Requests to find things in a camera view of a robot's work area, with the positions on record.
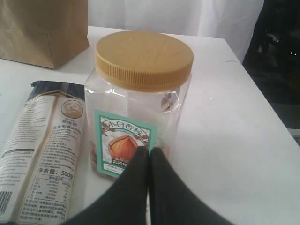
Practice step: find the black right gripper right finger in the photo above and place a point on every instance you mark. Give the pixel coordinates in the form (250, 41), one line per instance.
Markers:
(171, 201)

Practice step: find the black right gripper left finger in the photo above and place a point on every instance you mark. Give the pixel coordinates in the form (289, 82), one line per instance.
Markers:
(124, 203)

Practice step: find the brown paper shopping bag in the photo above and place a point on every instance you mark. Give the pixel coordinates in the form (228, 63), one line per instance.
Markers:
(46, 33)

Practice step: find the long pasta packet dark blue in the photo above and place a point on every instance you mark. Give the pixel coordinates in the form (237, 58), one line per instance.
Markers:
(38, 163)

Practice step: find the clear nut jar gold lid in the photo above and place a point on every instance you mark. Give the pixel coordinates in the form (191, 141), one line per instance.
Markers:
(134, 96)

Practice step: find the white backdrop curtain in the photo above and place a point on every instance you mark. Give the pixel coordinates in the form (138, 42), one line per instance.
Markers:
(232, 20)

